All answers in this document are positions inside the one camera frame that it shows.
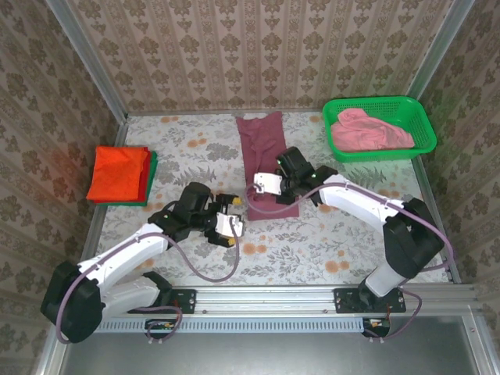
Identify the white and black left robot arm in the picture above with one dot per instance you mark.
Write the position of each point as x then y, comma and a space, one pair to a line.
125, 254

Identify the floral tablecloth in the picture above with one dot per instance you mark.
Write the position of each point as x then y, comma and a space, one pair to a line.
312, 250

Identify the red folded t-shirt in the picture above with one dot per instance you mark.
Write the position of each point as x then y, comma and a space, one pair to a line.
148, 160

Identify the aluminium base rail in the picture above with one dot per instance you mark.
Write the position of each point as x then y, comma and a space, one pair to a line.
265, 298

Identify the grey metal sheet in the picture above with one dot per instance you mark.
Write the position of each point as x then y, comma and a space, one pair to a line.
254, 355

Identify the pink t-shirt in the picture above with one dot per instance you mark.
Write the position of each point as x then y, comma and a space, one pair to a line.
367, 133

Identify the green folded t-shirt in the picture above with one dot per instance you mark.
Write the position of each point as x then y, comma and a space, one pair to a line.
155, 161

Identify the orange folded t-shirt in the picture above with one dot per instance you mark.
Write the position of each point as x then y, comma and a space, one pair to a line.
115, 172

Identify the maroon t-shirt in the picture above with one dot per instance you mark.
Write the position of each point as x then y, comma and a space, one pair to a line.
261, 136

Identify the aluminium frame post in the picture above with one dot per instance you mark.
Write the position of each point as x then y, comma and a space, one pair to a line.
441, 47
86, 58

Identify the green plastic basket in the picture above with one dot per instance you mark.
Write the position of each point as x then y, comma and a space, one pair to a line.
423, 129

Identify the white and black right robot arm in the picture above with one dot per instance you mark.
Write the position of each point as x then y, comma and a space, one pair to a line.
351, 195

